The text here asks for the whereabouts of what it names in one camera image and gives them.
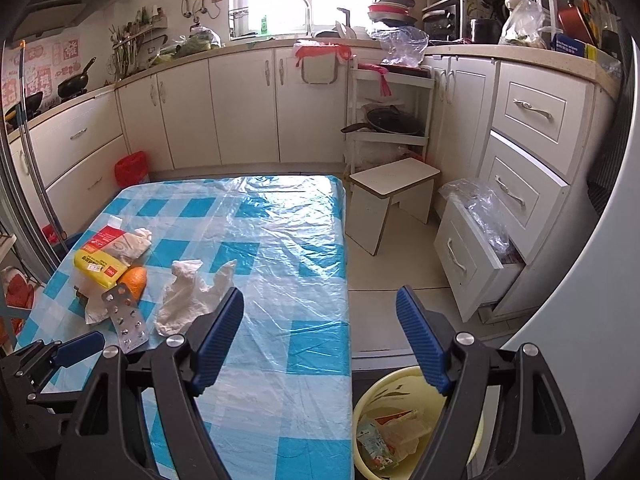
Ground black pot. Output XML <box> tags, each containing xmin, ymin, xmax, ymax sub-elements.
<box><xmin>470</xmin><ymin>17</ymin><xmax>502</xmax><ymax>44</ymax></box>

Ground white wooden stool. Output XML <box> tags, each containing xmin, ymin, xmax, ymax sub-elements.
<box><xmin>348</xmin><ymin>157</ymin><xmax>442</xmax><ymax>256</ymax></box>

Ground red wall stickers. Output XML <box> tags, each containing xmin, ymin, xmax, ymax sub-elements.
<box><xmin>0</xmin><ymin>35</ymin><xmax>84</xmax><ymax>112</ymax></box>

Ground red foil packet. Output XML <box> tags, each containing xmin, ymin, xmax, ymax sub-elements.
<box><xmin>375</xmin><ymin>409</ymin><xmax>417</xmax><ymax>424</ymax></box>

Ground white wide drawer cabinet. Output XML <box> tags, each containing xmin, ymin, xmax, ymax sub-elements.
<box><xmin>5</xmin><ymin>87</ymin><xmax>132</xmax><ymax>242</ymax></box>

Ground black toaster oven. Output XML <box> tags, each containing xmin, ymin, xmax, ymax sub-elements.
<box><xmin>422</xmin><ymin>4</ymin><xmax>464</xmax><ymax>44</ymax></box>

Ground clear plastic bag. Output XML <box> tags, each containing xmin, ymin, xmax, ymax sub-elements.
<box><xmin>372</xmin><ymin>25</ymin><xmax>431</xmax><ymax>69</ymax></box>

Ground clear plastic bags bundle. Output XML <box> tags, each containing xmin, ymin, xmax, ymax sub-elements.
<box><xmin>439</xmin><ymin>177</ymin><xmax>512</xmax><ymax>262</ymax></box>

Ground grey range hood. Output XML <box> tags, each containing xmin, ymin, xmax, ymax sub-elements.
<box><xmin>10</xmin><ymin>0</ymin><xmax>119</xmax><ymax>44</ymax></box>

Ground black wok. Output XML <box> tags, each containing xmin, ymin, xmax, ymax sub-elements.
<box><xmin>57</xmin><ymin>57</ymin><xmax>98</xmax><ymax>99</ymax></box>

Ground black pan with lid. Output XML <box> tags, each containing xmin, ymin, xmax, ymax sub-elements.
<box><xmin>341</xmin><ymin>105</ymin><xmax>426</xmax><ymax>137</ymax></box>

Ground bag of green vegetables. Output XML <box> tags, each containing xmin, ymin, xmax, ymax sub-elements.
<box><xmin>152</xmin><ymin>27</ymin><xmax>222</xmax><ymax>64</ymax></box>

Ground open white drawer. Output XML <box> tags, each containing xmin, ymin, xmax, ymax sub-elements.
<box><xmin>432</xmin><ymin>192</ymin><xmax>527</xmax><ymax>324</ymax></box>

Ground red pot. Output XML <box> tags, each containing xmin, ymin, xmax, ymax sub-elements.
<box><xmin>557</xmin><ymin>2</ymin><xmax>599</xmax><ymax>46</ymax></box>

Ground red lined hanging bin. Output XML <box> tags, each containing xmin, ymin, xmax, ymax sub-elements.
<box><xmin>294</xmin><ymin>42</ymin><xmax>351</xmax><ymax>86</ymax></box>

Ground yellow and red packet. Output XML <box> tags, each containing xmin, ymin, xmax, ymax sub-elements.
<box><xmin>74</xmin><ymin>227</ymin><xmax>132</xmax><ymax>290</ymax></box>

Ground grey folded metal frame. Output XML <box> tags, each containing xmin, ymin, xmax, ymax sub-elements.
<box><xmin>0</xmin><ymin>110</ymin><xmax>67</xmax><ymax>272</ymax></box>

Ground clear plastic sheet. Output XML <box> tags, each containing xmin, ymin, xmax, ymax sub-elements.
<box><xmin>165</xmin><ymin>176</ymin><xmax>352</xmax><ymax>466</ymax></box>

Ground white plastic bag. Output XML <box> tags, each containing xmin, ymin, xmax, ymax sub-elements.
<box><xmin>500</xmin><ymin>0</ymin><xmax>547</xmax><ymax>51</ymax></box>

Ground orange fruit piece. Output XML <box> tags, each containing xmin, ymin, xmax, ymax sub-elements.
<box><xmin>120</xmin><ymin>266</ymin><xmax>149</xmax><ymax>300</ymax></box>

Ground white shelf rack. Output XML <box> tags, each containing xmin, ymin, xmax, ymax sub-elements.
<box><xmin>342</xmin><ymin>64</ymin><xmax>436</xmax><ymax>181</ymax></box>

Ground pale yellow plastic bin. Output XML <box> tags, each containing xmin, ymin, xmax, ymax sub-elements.
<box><xmin>352</xmin><ymin>366</ymin><xmax>484</xmax><ymax>480</ymax></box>

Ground white tissue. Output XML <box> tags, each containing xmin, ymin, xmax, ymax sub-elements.
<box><xmin>154</xmin><ymin>259</ymin><xmax>239</xmax><ymax>337</ymax></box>

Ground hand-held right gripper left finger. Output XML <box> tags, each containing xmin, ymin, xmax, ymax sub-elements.
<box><xmin>57</xmin><ymin>287</ymin><xmax>246</xmax><ymax>480</ymax></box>

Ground white door cabinet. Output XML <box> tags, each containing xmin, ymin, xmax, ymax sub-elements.
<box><xmin>116</xmin><ymin>47</ymin><xmax>362</xmax><ymax>171</ymax></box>

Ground blue checked tablecloth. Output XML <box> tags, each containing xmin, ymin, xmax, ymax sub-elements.
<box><xmin>15</xmin><ymin>175</ymin><xmax>353</xmax><ymax>480</ymax></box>

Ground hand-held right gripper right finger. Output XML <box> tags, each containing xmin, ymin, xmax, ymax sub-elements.
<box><xmin>395</xmin><ymin>286</ymin><xmax>586</xmax><ymax>480</ymax></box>

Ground stack of bowls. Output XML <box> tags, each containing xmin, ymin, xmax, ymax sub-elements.
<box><xmin>367</xmin><ymin>0</ymin><xmax>419</xmax><ymax>29</ymax></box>

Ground silver blister pack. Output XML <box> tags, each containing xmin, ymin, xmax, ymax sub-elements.
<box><xmin>101</xmin><ymin>282</ymin><xmax>150</xmax><ymax>354</ymax></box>

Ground pole with orange cap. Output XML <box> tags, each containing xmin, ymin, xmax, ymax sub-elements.
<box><xmin>16</xmin><ymin>40</ymin><xmax>32</xmax><ymax>127</ymax></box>

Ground white refrigerator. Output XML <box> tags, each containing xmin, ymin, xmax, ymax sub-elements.
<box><xmin>500</xmin><ymin>200</ymin><xmax>640</xmax><ymax>480</ymax></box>

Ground white narrow drawer cabinet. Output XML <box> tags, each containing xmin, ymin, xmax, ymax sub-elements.
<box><xmin>477</xmin><ymin>60</ymin><xmax>617</xmax><ymax>322</ymax></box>

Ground chrome faucet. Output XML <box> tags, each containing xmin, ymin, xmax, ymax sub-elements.
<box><xmin>294</xmin><ymin>0</ymin><xmax>314</xmax><ymax>37</ymax></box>

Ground beige plastic bag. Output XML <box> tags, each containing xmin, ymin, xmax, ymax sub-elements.
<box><xmin>380</xmin><ymin>407</ymin><xmax>434</xmax><ymax>462</ymax></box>

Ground red ribbon cloth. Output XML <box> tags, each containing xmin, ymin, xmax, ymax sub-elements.
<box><xmin>357</xmin><ymin>62</ymin><xmax>394</xmax><ymax>97</ymax></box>

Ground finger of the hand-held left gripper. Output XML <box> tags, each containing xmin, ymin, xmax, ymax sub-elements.
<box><xmin>0</xmin><ymin>332</ymin><xmax>107</xmax><ymax>412</ymax></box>

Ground red bag on floor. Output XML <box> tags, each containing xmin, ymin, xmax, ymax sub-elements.
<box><xmin>115</xmin><ymin>151</ymin><xmax>150</xmax><ymax>186</ymax></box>

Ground red printed bag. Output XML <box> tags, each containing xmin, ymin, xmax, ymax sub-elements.
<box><xmin>0</xmin><ymin>267</ymin><xmax>35</xmax><ymax>312</ymax></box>

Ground wall utensil rack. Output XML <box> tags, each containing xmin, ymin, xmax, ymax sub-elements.
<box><xmin>107</xmin><ymin>5</ymin><xmax>169</xmax><ymax>77</ymax></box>

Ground green drink carton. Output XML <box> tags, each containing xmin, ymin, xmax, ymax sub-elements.
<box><xmin>356</xmin><ymin>422</ymin><xmax>397</xmax><ymax>472</ymax></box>

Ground blue box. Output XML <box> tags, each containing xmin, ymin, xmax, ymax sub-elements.
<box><xmin>551</xmin><ymin>35</ymin><xmax>601</xmax><ymax>59</ymax></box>

